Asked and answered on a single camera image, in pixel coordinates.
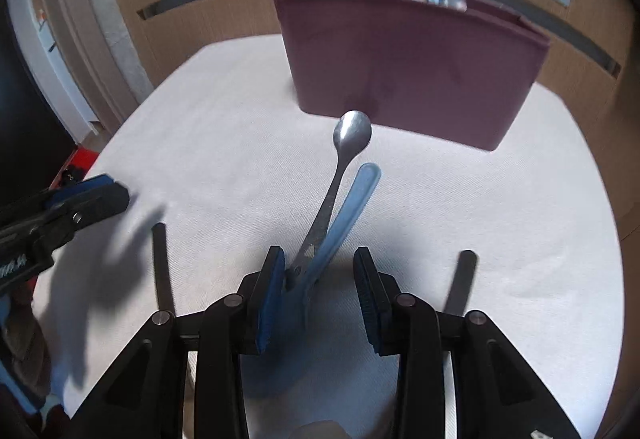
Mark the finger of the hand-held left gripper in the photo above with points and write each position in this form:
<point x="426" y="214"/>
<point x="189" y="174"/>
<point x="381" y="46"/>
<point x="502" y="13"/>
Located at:
<point x="80" y="186"/>
<point x="100" y="204"/>

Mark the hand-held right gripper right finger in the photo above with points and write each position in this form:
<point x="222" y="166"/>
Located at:
<point x="370" y="304"/>

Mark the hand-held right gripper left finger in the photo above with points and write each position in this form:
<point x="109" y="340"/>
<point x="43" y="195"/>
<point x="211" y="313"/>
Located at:
<point x="270" y="299"/>

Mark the small metal spoon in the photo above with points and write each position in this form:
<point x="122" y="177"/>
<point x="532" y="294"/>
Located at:
<point x="352" y="131"/>

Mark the maroon utensil holder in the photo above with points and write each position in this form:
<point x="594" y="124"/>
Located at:
<point x="410" y="69"/>

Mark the person's left forearm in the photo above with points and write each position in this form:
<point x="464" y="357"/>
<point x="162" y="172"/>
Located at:
<point x="20" y="349"/>

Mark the red floor mat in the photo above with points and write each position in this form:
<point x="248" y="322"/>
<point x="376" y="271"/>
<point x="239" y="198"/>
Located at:
<point x="82" y="159"/>

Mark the white cabinet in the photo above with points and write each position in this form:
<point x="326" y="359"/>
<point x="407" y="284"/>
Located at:
<point x="60" y="84"/>

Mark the white tablecloth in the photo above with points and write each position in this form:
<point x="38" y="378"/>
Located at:
<point x="450" y="199"/>

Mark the wooden counter cabinet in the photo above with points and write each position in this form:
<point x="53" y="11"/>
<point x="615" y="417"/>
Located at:
<point x="200" y="19"/>

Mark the beige door frame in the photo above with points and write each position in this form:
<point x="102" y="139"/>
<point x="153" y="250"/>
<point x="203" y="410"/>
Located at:
<point x="115" y="44"/>

